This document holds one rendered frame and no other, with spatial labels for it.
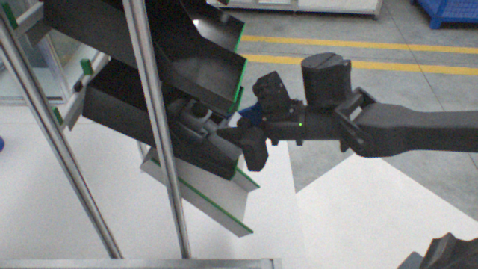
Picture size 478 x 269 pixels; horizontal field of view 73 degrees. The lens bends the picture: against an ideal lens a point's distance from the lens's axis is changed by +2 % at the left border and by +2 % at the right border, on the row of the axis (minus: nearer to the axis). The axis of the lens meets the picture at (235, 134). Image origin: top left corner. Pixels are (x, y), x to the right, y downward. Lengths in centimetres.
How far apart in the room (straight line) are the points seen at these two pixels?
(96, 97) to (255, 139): 26
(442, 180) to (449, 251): 196
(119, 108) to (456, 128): 46
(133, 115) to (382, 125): 37
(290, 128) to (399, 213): 62
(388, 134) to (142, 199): 75
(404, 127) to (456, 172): 220
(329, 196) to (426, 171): 157
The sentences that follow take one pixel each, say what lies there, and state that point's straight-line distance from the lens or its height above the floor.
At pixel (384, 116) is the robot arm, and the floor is 138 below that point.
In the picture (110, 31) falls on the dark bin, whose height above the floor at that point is 146.
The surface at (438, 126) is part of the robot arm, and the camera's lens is 44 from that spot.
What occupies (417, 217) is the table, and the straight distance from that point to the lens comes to 108.
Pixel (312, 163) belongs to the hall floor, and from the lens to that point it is 230.
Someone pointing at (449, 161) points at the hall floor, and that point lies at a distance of 270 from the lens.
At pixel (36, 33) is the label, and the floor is 144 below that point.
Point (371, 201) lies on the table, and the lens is 106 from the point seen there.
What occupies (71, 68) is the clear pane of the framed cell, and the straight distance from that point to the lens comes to 149.
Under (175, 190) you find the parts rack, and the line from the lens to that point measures 61.
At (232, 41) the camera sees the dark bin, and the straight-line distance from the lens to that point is 67.
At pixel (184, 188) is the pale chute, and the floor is 114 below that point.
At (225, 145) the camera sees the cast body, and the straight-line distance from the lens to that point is 57.
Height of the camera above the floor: 165
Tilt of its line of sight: 42 degrees down
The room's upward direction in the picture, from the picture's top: straight up
